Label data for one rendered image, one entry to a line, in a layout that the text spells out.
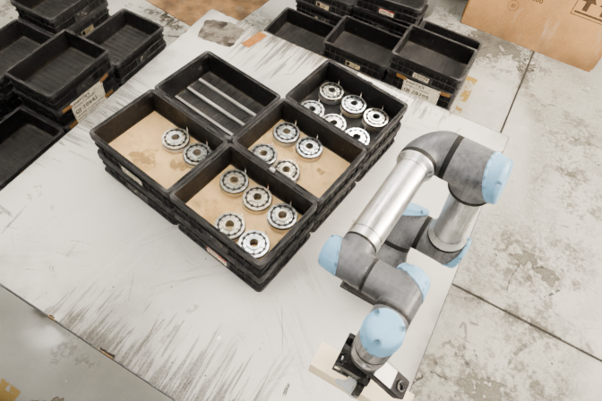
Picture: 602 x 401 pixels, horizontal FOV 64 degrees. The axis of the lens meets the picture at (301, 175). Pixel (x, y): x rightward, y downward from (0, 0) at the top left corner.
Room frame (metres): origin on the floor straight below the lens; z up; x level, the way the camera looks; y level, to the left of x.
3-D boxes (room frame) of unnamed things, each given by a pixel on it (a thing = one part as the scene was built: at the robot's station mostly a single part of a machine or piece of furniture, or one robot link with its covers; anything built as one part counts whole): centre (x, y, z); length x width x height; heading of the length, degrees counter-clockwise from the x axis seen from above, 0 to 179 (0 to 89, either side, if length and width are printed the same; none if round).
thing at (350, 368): (0.30, -0.18, 1.23); 0.09 x 0.08 x 0.12; 68
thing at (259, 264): (0.85, 0.17, 0.92); 0.40 x 0.30 x 0.02; 59
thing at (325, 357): (0.29, -0.20, 1.08); 0.24 x 0.06 x 0.06; 67
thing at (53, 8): (2.22, 1.46, 0.37); 0.40 x 0.30 x 0.45; 158
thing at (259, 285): (0.85, 0.17, 0.76); 0.40 x 0.30 x 0.12; 59
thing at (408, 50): (2.16, -0.63, 0.37); 0.40 x 0.30 x 0.45; 67
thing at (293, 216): (0.85, 0.04, 0.86); 0.10 x 0.10 x 0.01
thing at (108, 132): (1.05, 0.52, 0.87); 0.40 x 0.30 x 0.11; 59
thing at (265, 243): (0.73, 0.12, 0.86); 0.10 x 0.10 x 0.01
